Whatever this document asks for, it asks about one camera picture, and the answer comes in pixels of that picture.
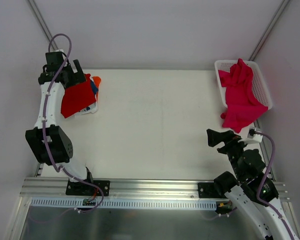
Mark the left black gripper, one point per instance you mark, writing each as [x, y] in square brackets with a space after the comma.
[73, 75]

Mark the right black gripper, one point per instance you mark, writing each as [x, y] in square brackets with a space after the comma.
[228, 144]

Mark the folded orange t shirt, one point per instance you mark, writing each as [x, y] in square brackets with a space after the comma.
[97, 81]

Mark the aluminium mounting rail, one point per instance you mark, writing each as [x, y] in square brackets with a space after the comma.
[140, 189]

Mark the red t shirt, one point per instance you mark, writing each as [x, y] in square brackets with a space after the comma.
[78, 97]

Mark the magenta pink t shirt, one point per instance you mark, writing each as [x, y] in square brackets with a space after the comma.
[243, 108]

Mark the white plastic basket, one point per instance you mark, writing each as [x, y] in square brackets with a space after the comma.
[259, 85]

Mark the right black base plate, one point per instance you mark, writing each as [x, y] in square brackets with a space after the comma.
[207, 190]

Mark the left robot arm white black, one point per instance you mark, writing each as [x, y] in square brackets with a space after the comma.
[47, 140]

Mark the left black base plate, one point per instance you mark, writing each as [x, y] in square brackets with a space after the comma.
[81, 189]

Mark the folded blue printed t shirt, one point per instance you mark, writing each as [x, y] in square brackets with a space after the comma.
[92, 108]

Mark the white slotted cable duct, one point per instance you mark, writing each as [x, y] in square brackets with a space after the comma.
[83, 203]

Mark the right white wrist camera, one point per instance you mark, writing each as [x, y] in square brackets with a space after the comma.
[252, 136]

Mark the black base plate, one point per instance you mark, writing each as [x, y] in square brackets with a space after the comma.
[207, 190]
[81, 189]

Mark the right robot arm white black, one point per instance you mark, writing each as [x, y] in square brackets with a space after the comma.
[248, 187]

